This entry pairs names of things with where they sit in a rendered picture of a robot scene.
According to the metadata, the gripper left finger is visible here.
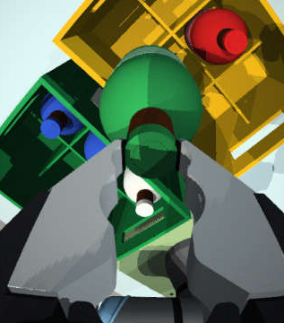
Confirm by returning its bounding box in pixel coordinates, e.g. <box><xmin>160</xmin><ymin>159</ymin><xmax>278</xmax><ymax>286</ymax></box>
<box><xmin>0</xmin><ymin>138</ymin><xmax>126</xmax><ymax>323</ymax></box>

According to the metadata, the yellow crate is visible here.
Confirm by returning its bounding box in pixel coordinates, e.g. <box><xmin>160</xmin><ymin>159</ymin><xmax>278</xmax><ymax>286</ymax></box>
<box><xmin>52</xmin><ymin>0</ymin><xmax>284</xmax><ymax>178</ymax></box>

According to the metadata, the white bottle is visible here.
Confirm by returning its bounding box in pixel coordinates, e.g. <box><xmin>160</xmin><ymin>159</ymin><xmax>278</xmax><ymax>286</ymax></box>
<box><xmin>124</xmin><ymin>168</ymin><xmax>162</xmax><ymax>217</ymax></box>

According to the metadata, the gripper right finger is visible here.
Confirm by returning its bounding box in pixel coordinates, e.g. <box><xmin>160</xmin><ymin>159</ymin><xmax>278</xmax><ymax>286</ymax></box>
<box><xmin>176</xmin><ymin>138</ymin><xmax>284</xmax><ymax>323</ymax></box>

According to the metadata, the dark green crate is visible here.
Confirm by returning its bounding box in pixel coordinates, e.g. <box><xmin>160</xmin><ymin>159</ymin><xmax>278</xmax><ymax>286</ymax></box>
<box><xmin>0</xmin><ymin>59</ymin><xmax>191</xmax><ymax>261</ymax></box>

